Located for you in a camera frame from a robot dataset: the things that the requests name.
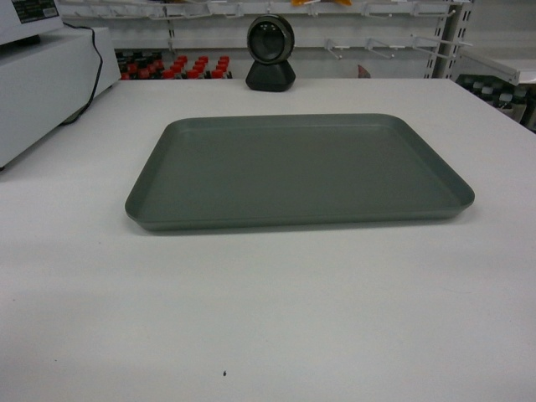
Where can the grey-silver rectangular tray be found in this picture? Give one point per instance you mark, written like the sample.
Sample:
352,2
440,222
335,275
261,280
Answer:
259,171

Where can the white checkout table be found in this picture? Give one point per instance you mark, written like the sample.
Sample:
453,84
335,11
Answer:
93,308

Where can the black round barcode scanner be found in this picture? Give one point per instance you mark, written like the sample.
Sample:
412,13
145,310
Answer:
270,42

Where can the white pegboard hook rack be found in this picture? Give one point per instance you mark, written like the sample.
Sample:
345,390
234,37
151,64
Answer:
320,39

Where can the white cash register box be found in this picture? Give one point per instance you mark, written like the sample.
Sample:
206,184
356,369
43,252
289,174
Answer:
51,71

